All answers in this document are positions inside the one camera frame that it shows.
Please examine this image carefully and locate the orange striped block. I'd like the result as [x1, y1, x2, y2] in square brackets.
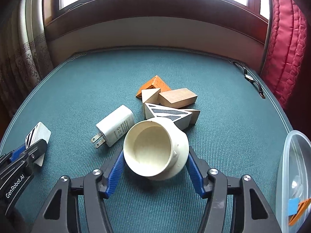
[289, 198, 311, 226]

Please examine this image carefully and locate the white charger plug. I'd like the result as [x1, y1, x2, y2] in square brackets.
[91, 105, 135, 149]

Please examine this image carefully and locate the teal table mat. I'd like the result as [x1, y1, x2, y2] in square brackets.
[0, 50, 294, 233]

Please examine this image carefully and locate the orange textured wooden block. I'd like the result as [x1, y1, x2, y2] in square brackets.
[136, 75, 171, 99]

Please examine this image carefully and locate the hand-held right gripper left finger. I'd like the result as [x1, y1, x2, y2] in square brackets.
[31, 148, 125, 233]

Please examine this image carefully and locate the small triangular wooden block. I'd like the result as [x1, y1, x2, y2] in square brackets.
[141, 88, 161, 105]

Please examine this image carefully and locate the plain rectangular wooden block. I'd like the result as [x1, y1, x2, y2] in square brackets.
[158, 88, 198, 109]

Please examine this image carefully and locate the dark wooden window frame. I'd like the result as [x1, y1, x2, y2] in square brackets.
[42, 0, 270, 51]

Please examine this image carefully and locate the white plastic pipe fitting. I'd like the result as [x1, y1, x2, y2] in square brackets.
[123, 117, 189, 181]

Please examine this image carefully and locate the small plain wooden block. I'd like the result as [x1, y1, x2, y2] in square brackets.
[187, 109, 201, 127]

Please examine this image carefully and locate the red quilted cloth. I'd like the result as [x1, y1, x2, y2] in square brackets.
[261, 0, 309, 110]

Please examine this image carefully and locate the white block with grey print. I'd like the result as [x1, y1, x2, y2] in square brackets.
[144, 103, 193, 131]

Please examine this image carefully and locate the beige patterned curtain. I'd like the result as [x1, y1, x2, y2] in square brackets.
[0, 0, 54, 117]

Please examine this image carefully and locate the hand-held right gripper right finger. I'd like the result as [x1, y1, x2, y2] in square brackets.
[187, 146, 282, 233]

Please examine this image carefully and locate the small blue piece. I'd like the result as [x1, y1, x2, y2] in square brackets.
[288, 197, 301, 216]

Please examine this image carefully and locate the white black-striped block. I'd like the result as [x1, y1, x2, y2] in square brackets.
[25, 122, 52, 168]

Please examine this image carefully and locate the black strap wristwatch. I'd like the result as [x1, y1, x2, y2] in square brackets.
[233, 62, 266, 99]

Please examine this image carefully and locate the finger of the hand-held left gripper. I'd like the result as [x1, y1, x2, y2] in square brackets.
[23, 139, 47, 167]
[0, 144, 27, 165]

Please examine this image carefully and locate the clear plastic container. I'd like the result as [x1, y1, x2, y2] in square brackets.
[276, 130, 311, 233]

